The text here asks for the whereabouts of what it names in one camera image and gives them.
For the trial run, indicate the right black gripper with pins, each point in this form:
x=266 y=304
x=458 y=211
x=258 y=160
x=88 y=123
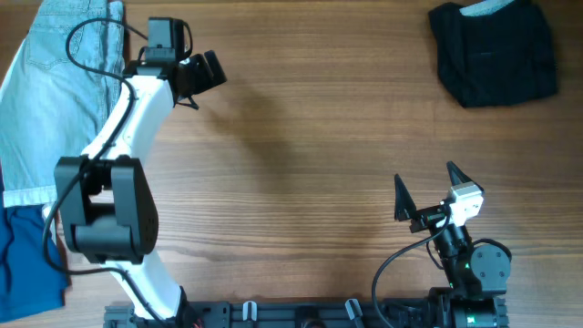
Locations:
x=406 y=210

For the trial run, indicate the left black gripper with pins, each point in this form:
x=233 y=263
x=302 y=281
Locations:
x=205 y=80

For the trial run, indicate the black shorts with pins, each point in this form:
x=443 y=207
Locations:
x=494 y=53

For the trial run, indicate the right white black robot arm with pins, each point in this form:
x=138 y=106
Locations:
x=477 y=271

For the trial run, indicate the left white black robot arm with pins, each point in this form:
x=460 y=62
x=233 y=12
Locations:
x=104 y=201

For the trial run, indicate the light blue denim shorts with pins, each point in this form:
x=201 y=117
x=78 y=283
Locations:
x=57 y=95

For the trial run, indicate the blue garment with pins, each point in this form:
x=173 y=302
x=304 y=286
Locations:
x=28 y=284

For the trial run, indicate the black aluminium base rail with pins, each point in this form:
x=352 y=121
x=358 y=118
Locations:
x=309 y=314

